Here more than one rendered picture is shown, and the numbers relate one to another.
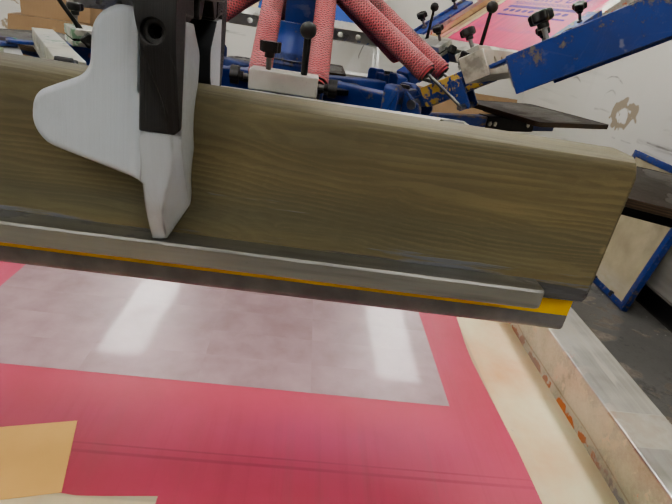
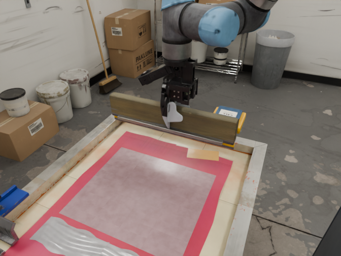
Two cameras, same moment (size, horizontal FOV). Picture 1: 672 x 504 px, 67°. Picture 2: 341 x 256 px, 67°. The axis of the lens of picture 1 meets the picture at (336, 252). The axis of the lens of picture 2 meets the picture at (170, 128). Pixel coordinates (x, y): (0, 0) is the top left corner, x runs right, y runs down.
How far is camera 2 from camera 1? 0.97 m
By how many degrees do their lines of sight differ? 114
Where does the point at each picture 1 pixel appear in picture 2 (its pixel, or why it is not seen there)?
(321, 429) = (147, 148)
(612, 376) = (94, 132)
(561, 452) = (111, 137)
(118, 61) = not seen: hidden behind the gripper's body
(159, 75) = not seen: hidden behind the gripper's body
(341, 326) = (126, 168)
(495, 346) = (93, 156)
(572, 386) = (99, 137)
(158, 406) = (173, 157)
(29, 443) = (193, 155)
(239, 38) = not seen: outside the picture
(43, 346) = (194, 173)
